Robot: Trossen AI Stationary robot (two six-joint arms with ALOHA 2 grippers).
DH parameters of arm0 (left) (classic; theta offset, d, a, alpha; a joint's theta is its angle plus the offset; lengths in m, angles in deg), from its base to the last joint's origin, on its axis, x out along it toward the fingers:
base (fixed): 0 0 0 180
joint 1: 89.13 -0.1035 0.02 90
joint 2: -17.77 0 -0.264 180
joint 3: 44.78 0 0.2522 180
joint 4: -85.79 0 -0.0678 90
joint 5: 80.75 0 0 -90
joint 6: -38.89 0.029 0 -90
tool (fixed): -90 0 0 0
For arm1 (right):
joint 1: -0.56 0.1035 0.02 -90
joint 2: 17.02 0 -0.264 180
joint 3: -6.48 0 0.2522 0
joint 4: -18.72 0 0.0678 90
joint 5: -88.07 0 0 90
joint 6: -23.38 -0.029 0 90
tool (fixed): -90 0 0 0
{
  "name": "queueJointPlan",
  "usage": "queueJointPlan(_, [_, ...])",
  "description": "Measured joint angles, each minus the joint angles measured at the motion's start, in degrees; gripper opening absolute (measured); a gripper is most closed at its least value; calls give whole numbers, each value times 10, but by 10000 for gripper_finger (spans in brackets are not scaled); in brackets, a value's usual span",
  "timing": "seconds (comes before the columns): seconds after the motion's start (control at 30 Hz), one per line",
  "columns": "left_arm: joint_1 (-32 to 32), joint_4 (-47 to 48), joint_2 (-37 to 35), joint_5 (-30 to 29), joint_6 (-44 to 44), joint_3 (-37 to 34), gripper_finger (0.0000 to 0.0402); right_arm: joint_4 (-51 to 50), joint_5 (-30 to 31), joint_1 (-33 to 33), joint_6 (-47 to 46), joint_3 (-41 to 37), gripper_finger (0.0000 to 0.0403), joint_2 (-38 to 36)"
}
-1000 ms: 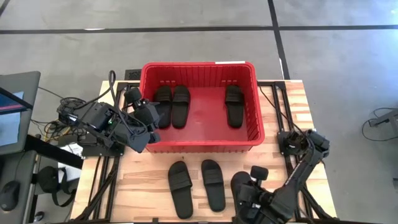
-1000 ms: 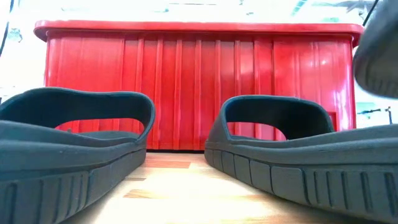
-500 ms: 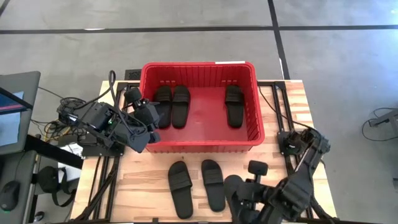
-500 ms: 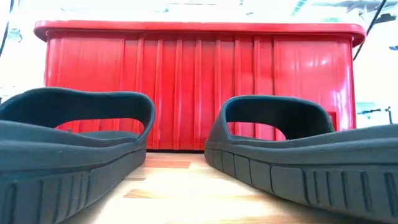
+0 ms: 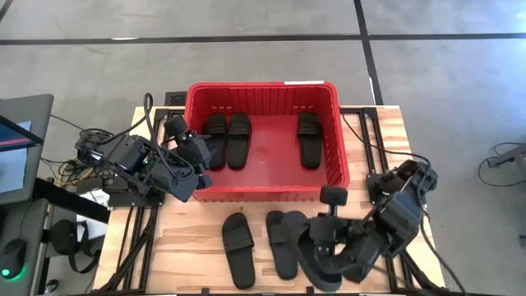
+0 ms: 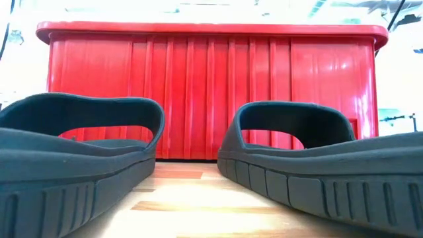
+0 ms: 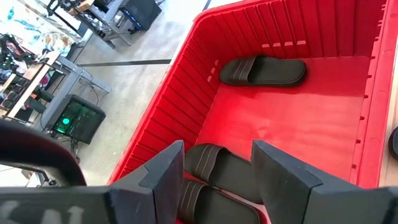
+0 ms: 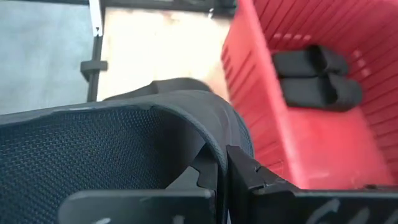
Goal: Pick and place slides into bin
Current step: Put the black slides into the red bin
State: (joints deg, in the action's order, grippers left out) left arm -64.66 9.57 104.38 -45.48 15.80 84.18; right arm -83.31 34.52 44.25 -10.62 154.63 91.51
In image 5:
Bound black slide sandal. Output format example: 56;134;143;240
297;111;325;170
265;210;299;281
204;113;229;171
221;211;256;290
282;210;344;293
226;112;253;171

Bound red plastic bin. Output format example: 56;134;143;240
183;81;351;203

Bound black desk bar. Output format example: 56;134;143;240
31;177;111;225

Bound black metal frame rails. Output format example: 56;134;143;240
98;107;186;294
340;105;445;294

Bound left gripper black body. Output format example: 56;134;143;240
163;114;215;192

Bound grey desk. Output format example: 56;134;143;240
0;199;53;296

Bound tangled black cable bundle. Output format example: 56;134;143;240
40;155;108;190

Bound white paper sheet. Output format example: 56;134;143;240
76;187;110;243

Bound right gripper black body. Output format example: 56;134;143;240
306;185;362;268

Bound grey metal stand leg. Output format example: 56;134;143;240
487;141;526;170

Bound black computer mouse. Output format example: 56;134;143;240
0;238;29;280

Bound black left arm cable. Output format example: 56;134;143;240
77;92;165;165

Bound black floor grate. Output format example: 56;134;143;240
164;90;188;107

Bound black strap bag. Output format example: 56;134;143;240
48;218;104;275

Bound grey monitor with blue screen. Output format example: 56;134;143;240
0;93;55;206

